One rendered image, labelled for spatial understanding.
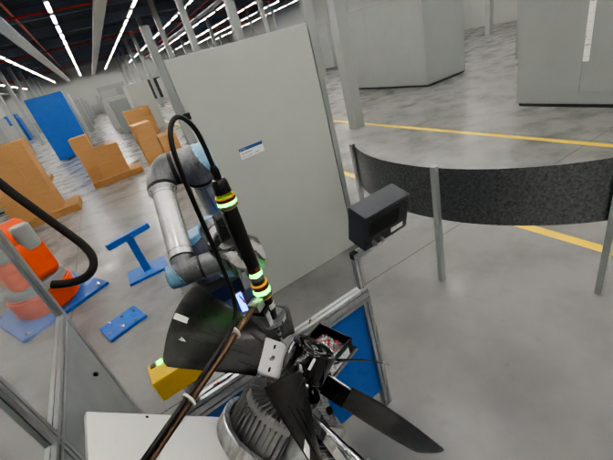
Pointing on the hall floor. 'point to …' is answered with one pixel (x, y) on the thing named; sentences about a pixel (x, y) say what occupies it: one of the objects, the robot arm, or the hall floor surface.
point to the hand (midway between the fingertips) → (252, 259)
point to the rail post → (377, 352)
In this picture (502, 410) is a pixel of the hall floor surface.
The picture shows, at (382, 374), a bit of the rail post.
